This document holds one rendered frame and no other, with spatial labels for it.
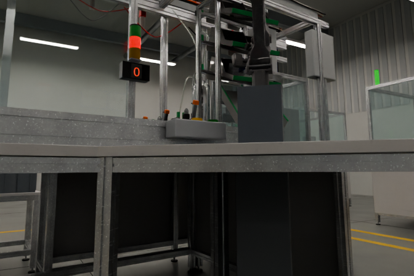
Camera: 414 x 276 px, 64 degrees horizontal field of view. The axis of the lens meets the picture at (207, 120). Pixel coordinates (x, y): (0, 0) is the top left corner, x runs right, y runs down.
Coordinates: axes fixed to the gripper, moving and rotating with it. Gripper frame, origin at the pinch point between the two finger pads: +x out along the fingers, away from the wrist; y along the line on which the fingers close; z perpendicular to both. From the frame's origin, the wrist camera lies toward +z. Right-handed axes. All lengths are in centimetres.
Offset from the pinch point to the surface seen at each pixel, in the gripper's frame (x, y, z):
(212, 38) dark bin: 13.8, 9.7, 24.9
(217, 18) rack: 1.0, 11.8, 26.8
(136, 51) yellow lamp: 4, 50, 3
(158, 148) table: -33, 50, -52
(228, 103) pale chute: 7.5, 7.3, -15.4
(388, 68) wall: 445, -735, 386
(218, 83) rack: 9.2, 10.8, -4.3
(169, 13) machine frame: 88, 11, 103
